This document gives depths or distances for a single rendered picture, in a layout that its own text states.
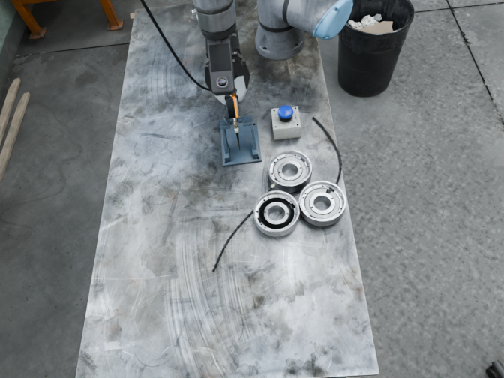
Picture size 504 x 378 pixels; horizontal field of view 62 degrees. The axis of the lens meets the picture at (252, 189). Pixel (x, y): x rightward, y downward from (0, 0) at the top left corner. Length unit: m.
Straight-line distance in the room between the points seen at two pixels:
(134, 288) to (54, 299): 1.06
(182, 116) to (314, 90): 0.38
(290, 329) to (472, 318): 1.07
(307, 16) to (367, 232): 1.03
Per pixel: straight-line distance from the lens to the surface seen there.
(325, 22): 1.13
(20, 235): 2.25
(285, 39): 1.28
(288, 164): 1.03
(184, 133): 1.17
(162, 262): 0.99
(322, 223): 0.94
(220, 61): 0.85
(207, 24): 0.84
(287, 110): 1.07
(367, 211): 1.92
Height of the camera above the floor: 1.68
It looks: 59 degrees down
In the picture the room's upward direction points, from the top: 11 degrees counter-clockwise
